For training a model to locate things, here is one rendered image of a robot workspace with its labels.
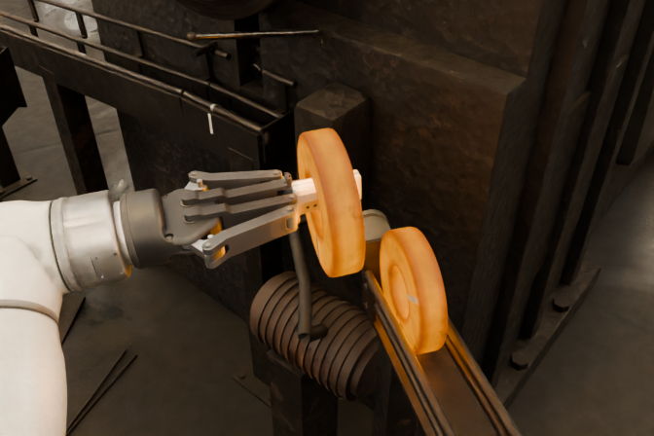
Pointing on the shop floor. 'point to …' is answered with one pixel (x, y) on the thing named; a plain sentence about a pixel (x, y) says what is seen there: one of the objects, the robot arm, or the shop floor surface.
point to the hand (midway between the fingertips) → (327, 191)
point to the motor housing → (312, 356)
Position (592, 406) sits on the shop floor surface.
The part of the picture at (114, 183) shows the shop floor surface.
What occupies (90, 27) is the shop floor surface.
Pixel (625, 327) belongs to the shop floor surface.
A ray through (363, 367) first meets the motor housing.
